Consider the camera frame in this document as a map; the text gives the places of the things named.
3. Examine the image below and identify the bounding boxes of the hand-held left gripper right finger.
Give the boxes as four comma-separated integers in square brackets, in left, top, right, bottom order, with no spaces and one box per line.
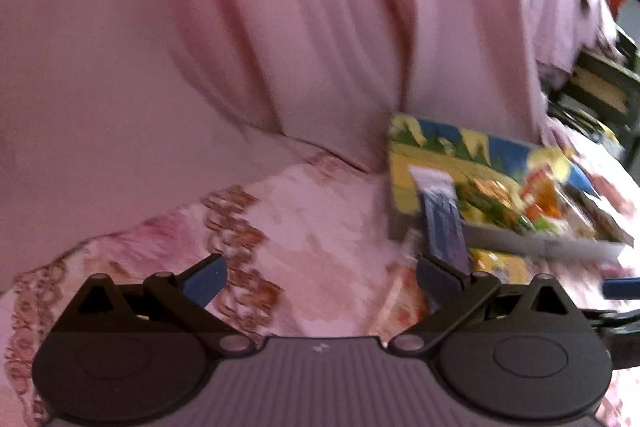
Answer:
[388,254,597,358]

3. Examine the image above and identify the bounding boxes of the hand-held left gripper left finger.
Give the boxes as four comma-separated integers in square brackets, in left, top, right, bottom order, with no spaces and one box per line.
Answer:
[50,253,256,358]

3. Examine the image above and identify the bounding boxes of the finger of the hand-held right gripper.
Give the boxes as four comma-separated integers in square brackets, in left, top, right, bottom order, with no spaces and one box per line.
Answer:
[601,277,640,301]
[584,307,640,370]

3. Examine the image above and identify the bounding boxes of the blue and white snack packet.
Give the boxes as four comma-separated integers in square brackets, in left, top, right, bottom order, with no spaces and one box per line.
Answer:
[406,165,474,277]

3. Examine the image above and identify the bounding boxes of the painted dinosaur tray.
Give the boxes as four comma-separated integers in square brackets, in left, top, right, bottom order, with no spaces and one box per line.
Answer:
[386,112,636,264]

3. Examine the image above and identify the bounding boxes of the yellow snack packet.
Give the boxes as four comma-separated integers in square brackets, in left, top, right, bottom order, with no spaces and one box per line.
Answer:
[469,248,540,286]

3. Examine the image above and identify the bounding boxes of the green snack packet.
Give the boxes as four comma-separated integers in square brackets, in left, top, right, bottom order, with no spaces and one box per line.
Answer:
[464,194,533,235]

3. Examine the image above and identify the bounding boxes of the orange snack packet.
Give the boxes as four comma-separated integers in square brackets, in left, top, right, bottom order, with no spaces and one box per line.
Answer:
[519,166,577,229]

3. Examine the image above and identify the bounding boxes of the black metal rack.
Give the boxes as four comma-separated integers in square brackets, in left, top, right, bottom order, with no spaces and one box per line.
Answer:
[544,24,640,145]

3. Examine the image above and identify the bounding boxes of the pink curtain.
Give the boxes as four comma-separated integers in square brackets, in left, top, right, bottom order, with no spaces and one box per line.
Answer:
[0,0,548,295]

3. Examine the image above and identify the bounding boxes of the hanging pink cloth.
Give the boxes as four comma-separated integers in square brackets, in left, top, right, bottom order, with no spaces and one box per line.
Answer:
[524,0,622,75]

